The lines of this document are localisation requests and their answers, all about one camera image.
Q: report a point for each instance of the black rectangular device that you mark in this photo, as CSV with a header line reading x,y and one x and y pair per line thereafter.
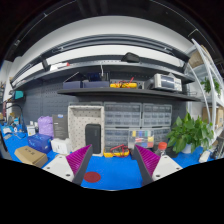
x,y
93,138

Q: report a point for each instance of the flat round red coaster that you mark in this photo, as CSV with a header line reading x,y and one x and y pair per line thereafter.
x,y
92,176

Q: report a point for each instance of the potted green plant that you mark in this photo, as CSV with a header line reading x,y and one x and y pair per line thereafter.
x,y
190,131

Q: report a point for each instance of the dark grey shelf board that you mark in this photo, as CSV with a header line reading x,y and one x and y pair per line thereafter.
x,y
126,92
93,66

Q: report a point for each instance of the grey oscilloscope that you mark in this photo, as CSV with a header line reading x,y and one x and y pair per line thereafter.
x,y
168,82

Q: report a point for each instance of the white perforated storage tray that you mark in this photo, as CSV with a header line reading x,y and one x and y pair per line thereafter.
x,y
78,126

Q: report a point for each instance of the small white box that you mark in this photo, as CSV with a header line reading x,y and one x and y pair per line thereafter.
x,y
31,130

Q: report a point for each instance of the black rounded object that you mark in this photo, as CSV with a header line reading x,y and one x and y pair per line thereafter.
x,y
130,57

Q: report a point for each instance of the purple plastic bag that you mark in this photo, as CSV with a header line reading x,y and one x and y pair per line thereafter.
x,y
45,126

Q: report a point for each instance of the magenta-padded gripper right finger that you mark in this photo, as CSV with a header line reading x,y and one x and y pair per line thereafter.
x,y
165,166

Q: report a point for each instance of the grey small-parts drawer cabinet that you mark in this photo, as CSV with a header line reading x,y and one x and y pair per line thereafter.
x,y
123,115
161,133
115,136
156,115

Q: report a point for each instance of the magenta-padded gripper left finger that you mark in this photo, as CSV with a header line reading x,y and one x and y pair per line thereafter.
x,y
58,166

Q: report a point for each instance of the yellow multimeter with leads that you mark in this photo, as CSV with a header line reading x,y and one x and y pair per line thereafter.
x,y
124,85
116,153

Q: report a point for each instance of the brown cardboard box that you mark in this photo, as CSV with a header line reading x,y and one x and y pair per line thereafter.
x,y
30,155

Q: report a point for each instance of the white carton box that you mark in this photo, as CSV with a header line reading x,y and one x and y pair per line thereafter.
x,y
60,146

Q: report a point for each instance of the clear box of colourful parts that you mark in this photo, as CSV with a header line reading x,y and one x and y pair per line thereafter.
x,y
141,139

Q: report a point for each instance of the dark grey upright box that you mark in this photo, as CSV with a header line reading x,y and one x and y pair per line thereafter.
x,y
60,126

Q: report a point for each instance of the grey pegboard panel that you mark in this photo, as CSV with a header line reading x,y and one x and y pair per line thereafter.
x,y
43,103

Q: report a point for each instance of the blue carton box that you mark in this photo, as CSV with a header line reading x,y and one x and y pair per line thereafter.
x,y
40,142

